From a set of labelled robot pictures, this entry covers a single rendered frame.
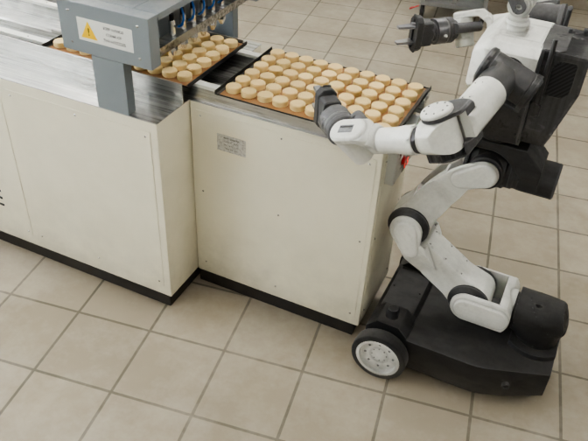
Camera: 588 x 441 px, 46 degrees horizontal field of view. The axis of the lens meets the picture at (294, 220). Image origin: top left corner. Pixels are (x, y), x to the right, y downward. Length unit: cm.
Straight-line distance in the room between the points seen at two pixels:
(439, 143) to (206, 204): 117
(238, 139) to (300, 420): 96
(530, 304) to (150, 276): 137
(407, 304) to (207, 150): 91
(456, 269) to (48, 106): 150
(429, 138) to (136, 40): 95
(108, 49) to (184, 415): 121
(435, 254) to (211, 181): 83
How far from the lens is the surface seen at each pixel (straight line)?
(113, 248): 270
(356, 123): 172
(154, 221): 247
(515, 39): 197
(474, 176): 215
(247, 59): 255
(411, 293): 260
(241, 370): 253
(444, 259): 241
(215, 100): 231
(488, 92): 171
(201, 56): 250
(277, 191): 235
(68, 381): 258
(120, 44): 217
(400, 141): 164
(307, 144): 220
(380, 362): 251
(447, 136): 161
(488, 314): 244
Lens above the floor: 194
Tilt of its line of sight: 38 degrees down
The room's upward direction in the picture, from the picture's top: 3 degrees clockwise
